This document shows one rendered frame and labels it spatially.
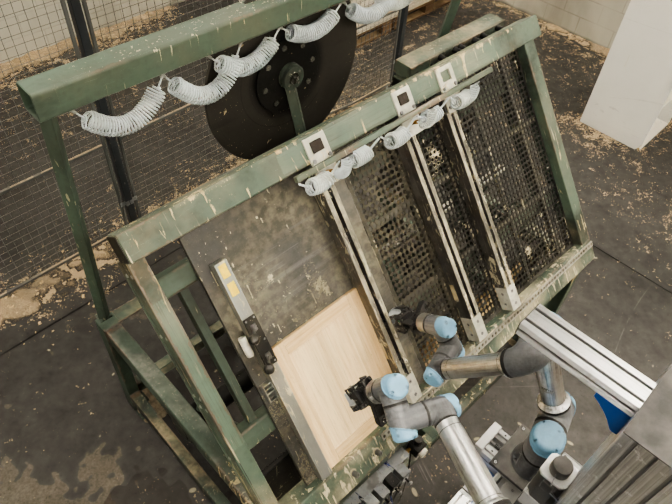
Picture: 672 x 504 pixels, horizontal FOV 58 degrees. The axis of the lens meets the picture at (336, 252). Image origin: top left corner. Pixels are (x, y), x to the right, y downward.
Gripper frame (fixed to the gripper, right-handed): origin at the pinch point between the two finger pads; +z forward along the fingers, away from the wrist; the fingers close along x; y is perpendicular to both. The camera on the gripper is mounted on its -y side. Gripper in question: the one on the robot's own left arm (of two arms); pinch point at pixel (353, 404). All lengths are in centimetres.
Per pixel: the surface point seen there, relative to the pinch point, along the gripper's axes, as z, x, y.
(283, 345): 18.7, 1.1, 29.8
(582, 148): 157, -380, 10
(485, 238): 22, -110, 14
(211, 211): -13, 6, 79
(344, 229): 5, -41, 52
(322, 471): 38.3, 10.3, -18.0
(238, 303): 7, 10, 51
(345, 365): 28.5, -18.8, 8.8
